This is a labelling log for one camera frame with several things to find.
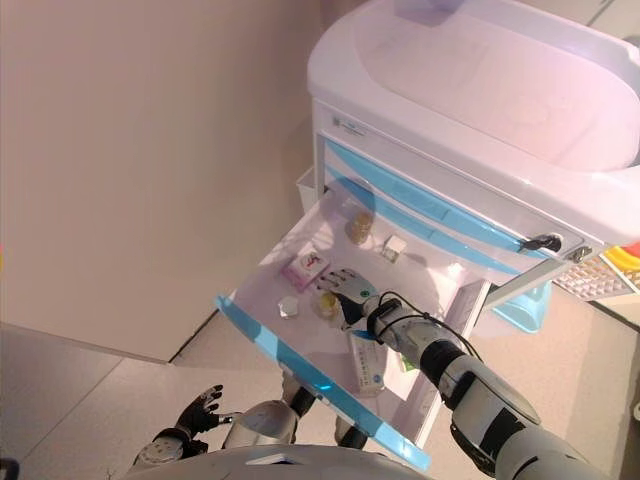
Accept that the white cart side bar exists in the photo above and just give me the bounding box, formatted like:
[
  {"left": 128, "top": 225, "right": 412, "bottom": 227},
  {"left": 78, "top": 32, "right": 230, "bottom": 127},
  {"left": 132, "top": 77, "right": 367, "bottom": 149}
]
[{"left": 487, "top": 247, "right": 609, "bottom": 307}]

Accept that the teal plastic waste bin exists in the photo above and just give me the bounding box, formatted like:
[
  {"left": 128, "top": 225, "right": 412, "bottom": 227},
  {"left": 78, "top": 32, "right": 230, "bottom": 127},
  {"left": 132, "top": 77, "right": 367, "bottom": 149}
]
[{"left": 491, "top": 278, "right": 555, "bottom": 335}]

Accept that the silver cart latch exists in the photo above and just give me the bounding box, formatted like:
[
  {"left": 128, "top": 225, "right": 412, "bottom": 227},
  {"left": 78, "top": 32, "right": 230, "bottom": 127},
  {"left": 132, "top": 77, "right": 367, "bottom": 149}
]
[{"left": 563, "top": 244, "right": 595, "bottom": 265}]

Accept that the grey robot torso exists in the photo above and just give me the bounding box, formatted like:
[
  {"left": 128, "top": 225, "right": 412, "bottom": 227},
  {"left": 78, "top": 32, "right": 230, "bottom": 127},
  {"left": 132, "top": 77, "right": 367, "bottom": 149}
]
[{"left": 117, "top": 444, "right": 401, "bottom": 480}]

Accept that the pink white medicine box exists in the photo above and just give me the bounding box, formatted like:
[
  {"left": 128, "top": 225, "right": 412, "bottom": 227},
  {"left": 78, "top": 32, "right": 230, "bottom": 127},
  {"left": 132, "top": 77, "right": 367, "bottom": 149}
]
[{"left": 279, "top": 248, "right": 333, "bottom": 292}]

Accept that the beige woven basket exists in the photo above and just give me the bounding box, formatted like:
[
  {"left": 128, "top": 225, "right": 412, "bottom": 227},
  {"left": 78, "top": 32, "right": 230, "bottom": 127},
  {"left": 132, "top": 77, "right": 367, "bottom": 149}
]
[{"left": 552, "top": 259, "right": 631, "bottom": 302}]

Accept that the red yellow plastic toy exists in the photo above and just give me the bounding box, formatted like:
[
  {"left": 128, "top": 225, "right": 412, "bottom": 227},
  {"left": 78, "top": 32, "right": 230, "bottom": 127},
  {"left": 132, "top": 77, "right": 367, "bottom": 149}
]
[{"left": 597, "top": 243, "right": 640, "bottom": 296}]

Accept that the white medical cart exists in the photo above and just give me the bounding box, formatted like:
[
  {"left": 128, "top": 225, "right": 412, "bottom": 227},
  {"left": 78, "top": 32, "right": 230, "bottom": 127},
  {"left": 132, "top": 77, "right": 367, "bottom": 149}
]
[{"left": 295, "top": 0, "right": 640, "bottom": 449}]

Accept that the white blue medicine box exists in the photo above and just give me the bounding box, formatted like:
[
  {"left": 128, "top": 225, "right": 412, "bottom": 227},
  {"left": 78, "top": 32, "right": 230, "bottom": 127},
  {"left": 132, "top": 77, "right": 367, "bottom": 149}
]
[{"left": 348, "top": 330, "right": 387, "bottom": 397}]

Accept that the white cart side bin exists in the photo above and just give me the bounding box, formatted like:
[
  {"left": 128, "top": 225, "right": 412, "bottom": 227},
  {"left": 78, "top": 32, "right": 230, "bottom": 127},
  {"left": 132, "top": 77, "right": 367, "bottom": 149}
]
[{"left": 295, "top": 166, "right": 320, "bottom": 217}]

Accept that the dark right robot hand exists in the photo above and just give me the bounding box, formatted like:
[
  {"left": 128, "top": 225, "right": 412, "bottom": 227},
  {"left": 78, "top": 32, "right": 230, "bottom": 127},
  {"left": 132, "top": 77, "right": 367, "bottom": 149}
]
[{"left": 312, "top": 267, "right": 381, "bottom": 332}]

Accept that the silver left robot leg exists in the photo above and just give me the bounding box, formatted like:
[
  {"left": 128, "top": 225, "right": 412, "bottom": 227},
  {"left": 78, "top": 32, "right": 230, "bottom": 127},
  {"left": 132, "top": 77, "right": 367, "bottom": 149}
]
[{"left": 222, "top": 372, "right": 321, "bottom": 451}]

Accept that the dark left robot hand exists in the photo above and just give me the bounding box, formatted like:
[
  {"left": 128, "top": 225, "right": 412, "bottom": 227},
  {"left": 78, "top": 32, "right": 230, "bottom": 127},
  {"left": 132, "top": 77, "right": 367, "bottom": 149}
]
[{"left": 177, "top": 383, "right": 236, "bottom": 441}]

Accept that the black cart key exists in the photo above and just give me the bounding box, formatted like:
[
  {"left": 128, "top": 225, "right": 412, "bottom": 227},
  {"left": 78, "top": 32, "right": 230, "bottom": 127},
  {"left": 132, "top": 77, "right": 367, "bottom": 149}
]
[{"left": 517, "top": 233, "right": 565, "bottom": 255}]

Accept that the blue fronted cart drawer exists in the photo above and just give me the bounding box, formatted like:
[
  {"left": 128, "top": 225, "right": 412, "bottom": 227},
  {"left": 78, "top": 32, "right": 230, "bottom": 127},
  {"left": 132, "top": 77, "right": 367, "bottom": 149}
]
[
  {"left": 213, "top": 187, "right": 494, "bottom": 471},
  {"left": 323, "top": 167, "right": 531, "bottom": 279},
  {"left": 322, "top": 135, "right": 569, "bottom": 259}
]

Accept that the yellow clear pill jar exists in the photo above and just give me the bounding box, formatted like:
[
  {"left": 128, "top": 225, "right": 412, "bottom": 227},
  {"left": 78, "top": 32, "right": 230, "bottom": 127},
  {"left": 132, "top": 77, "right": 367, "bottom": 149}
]
[
  {"left": 310, "top": 291, "right": 345, "bottom": 322},
  {"left": 346, "top": 208, "right": 376, "bottom": 246}
]

